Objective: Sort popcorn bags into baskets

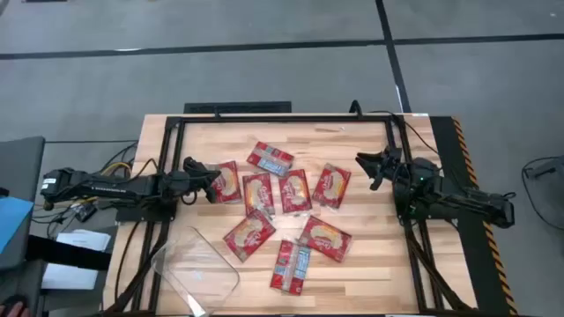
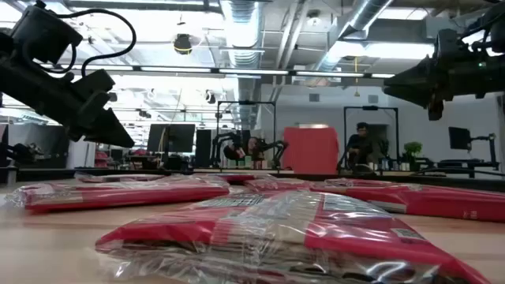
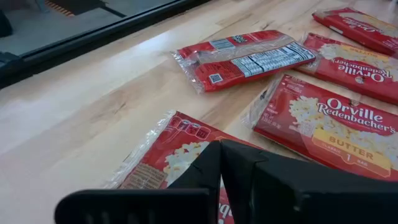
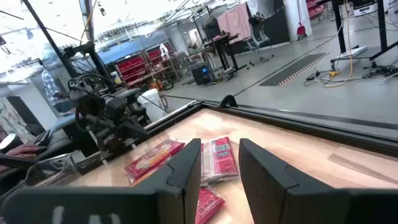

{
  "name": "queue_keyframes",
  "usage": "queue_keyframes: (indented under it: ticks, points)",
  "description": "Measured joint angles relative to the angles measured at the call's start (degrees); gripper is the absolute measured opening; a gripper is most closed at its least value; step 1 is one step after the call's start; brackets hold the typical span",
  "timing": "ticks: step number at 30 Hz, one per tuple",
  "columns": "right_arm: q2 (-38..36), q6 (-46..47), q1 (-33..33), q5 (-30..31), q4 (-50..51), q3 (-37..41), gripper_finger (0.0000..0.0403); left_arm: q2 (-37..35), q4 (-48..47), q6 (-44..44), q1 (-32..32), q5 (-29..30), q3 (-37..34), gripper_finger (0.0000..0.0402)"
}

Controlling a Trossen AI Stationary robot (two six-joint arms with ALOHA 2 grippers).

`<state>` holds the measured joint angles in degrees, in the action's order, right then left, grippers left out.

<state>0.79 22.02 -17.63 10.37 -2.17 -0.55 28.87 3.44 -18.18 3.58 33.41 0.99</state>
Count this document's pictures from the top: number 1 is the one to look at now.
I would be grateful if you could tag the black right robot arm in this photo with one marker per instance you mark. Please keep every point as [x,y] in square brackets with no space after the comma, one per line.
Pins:
[462,200]

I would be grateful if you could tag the clear plastic container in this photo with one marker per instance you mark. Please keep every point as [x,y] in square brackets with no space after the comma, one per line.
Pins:
[194,268]

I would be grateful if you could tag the white paper sheet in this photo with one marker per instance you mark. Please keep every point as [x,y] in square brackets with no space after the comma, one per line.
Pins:
[83,240]
[68,276]

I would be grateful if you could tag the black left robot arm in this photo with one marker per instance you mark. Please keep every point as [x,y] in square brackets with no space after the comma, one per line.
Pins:
[110,187]

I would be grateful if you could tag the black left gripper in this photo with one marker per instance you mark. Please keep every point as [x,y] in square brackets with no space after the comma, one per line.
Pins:
[178,182]

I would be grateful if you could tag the black flat bar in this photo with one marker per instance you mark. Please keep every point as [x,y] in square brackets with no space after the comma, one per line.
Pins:
[66,254]

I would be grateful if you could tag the black ball knob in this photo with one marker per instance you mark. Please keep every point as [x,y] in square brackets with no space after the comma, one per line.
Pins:
[48,205]

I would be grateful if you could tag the small black device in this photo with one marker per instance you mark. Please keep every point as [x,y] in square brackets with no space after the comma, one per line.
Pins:
[84,212]

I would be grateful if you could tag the blue flat box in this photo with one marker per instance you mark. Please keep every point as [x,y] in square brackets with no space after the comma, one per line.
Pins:
[13,220]

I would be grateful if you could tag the gray floor device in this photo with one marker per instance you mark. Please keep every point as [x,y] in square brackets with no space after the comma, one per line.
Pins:
[551,167]

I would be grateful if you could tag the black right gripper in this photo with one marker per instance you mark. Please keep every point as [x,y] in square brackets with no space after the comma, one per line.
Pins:
[390,165]

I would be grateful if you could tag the person's hand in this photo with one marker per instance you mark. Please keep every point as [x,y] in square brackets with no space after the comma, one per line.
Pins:
[13,310]

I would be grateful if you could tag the black yellow-striped hazard mat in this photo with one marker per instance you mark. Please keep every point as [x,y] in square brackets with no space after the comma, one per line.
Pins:
[445,141]

